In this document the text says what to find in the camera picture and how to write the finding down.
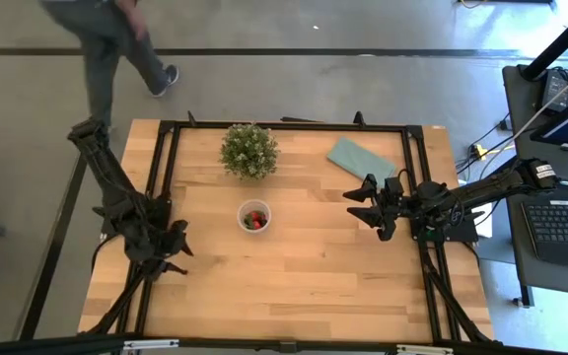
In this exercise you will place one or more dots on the yellow power plug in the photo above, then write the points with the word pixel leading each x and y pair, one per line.
pixel 479 150

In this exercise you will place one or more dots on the black rig crossbar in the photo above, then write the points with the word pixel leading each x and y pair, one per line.
pixel 67 345

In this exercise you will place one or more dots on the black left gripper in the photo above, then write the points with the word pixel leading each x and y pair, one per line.
pixel 153 246

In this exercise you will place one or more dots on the small green potted plant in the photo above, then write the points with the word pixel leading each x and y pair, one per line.
pixel 249 150

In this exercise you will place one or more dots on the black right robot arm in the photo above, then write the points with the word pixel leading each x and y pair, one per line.
pixel 491 190

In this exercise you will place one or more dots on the black power plug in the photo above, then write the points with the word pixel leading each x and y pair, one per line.
pixel 504 123

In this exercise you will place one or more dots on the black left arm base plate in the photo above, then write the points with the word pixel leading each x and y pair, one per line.
pixel 109 228

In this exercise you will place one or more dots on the silver metal bracket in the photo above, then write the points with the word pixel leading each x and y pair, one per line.
pixel 422 350
pixel 151 344

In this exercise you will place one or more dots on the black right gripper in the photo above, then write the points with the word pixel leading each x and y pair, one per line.
pixel 402 207

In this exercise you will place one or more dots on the walking person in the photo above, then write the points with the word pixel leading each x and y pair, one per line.
pixel 101 44

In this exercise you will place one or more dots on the black aluminium table frame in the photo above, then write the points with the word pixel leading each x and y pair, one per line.
pixel 313 126

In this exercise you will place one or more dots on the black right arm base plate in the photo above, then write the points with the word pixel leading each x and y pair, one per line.
pixel 466 235

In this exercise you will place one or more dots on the folded teal cloth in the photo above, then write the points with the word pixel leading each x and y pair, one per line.
pixel 353 158

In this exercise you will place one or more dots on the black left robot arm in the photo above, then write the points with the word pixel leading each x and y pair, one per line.
pixel 111 182

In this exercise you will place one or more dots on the clear round plastic container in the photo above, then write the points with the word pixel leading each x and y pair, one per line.
pixel 265 208

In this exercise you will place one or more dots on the black diagonal pole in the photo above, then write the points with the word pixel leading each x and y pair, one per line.
pixel 560 44

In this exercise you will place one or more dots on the black laptop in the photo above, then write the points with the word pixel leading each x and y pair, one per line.
pixel 565 227

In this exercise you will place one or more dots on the dark grey desk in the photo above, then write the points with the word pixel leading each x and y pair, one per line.
pixel 550 281
pixel 525 143

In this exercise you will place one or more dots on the black power adapter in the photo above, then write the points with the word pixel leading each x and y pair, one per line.
pixel 555 89

